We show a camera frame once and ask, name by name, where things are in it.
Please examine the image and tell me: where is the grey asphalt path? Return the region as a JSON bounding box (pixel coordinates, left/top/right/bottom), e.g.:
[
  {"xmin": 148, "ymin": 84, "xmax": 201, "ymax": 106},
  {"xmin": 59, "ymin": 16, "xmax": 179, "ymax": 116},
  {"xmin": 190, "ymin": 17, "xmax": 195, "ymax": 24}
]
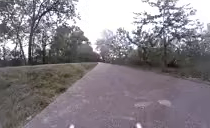
[{"xmin": 23, "ymin": 61, "xmax": 210, "ymax": 128}]

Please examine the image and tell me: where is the row of trees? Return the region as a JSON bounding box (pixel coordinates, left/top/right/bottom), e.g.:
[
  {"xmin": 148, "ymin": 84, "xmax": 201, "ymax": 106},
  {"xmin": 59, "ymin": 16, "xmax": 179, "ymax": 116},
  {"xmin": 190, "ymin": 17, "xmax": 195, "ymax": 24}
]
[
  {"xmin": 0, "ymin": 0, "xmax": 101, "ymax": 67},
  {"xmin": 95, "ymin": 0, "xmax": 210, "ymax": 69}
]

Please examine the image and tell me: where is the dry grass verge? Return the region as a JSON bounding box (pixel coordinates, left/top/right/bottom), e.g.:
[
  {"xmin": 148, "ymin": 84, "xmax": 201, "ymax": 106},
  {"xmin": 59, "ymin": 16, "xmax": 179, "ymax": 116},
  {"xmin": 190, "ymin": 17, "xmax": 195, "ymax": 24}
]
[{"xmin": 0, "ymin": 62, "xmax": 99, "ymax": 128}]

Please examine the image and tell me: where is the overgrown grass strip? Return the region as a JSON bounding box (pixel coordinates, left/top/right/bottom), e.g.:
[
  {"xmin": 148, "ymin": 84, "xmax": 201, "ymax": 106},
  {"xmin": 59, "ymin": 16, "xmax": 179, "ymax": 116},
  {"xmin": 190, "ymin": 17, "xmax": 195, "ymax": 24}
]
[{"xmin": 109, "ymin": 56, "xmax": 210, "ymax": 87}]

